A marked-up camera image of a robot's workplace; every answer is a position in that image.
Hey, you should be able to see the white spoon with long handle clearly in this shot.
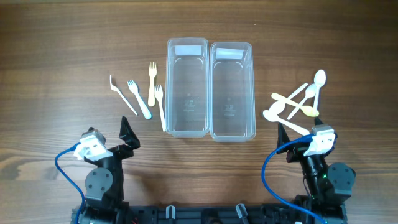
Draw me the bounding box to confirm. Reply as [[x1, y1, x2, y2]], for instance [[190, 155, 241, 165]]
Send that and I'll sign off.
[[269, 83, 308, 114]]

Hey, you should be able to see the blue cable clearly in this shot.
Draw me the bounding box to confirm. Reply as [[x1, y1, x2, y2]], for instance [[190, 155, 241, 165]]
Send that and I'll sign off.
[[54, 142, 86, 224], [261, 134, 327, 224]]

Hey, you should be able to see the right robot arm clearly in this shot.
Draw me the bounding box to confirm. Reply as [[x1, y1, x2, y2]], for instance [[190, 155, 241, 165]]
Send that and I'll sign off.
[[280, 118, 356, 224]]

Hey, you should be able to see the light blue plastic fork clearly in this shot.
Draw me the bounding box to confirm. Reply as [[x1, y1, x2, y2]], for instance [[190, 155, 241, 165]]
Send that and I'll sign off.
[[127, 80, 152, 119]]

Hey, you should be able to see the yellow plastic spoon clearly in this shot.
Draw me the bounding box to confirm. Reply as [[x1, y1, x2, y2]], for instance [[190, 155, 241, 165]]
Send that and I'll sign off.
[[271, 93, 320, 117]]

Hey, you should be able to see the clear plastic container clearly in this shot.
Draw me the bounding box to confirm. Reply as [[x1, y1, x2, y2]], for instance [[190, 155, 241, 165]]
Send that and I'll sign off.
[[165, 37, 209, 138], [210, 42, 256, 142]]

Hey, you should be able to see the small white plastic spoon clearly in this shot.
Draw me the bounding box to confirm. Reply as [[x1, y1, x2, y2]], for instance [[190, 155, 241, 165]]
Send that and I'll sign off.
[[287, 84, 317, 120]]

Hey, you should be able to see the large white plastic spoon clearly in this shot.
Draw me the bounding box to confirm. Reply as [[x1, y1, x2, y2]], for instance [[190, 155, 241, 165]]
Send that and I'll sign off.
[[262, 110, 310, 136]]

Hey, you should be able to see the thin white plastic fork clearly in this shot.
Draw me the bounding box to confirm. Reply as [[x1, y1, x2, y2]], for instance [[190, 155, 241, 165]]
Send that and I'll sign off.
[[109, 75, 138, 116]]

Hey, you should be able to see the right blue cable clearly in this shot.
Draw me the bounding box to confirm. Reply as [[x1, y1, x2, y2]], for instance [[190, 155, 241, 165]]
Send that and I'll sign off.
[[261, 134, 327, 224]]

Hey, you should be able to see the left blue cable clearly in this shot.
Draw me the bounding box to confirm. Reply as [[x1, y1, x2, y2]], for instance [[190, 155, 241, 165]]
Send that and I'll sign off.
[[54, 142, 86, 224]]

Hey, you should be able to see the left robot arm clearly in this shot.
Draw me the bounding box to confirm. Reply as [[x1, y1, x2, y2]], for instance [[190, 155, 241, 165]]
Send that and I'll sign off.
[[73, 116, 141, 224]]

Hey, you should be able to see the yellow plastic fork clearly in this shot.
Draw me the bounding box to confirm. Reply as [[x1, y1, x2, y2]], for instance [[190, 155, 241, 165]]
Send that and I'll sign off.
[[148, 62, 157, 107]]

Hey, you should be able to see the white spoon with round bowl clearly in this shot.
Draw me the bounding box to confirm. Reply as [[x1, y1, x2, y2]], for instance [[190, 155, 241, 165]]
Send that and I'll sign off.
[[313, 70, 326, 109]]

